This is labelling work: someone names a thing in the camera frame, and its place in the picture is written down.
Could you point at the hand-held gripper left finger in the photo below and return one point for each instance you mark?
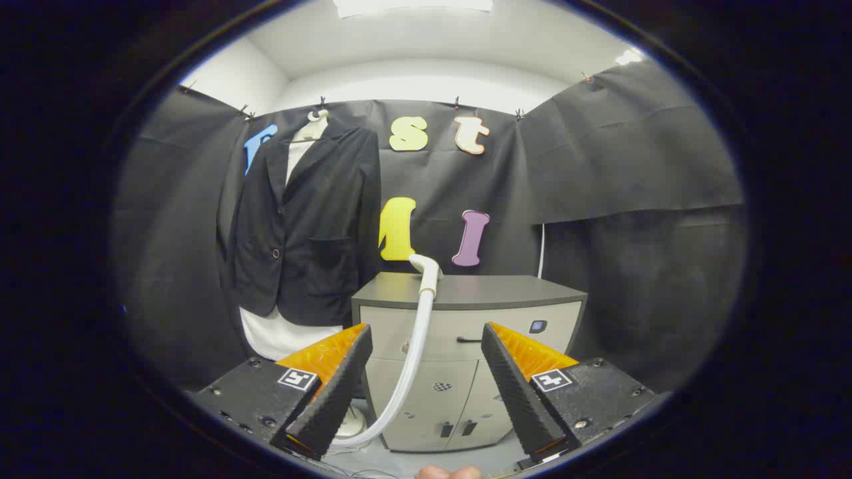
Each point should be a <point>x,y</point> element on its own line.
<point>336,392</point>

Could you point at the black backdrop cloth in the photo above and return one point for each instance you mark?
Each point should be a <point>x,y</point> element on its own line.
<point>599,166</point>

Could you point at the row of small black clips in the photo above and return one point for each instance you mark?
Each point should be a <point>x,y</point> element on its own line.
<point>322,102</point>

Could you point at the grey cabinet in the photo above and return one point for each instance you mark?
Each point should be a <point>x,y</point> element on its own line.
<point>452,319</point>

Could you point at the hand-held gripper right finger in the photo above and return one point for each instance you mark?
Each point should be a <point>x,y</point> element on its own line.
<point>516,392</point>

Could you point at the white garment steamer base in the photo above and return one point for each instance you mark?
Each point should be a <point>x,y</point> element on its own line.
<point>353,423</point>

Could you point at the black blazer jacket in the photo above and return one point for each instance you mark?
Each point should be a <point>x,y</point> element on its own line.
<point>319,219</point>

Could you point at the small ceiling light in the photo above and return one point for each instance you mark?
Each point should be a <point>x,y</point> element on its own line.
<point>629,57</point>

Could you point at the white garment steamer head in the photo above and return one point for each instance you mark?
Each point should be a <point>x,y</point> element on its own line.
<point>429,271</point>

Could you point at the beige plastic hanger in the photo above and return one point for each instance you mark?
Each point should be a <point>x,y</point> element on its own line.
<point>311,130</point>

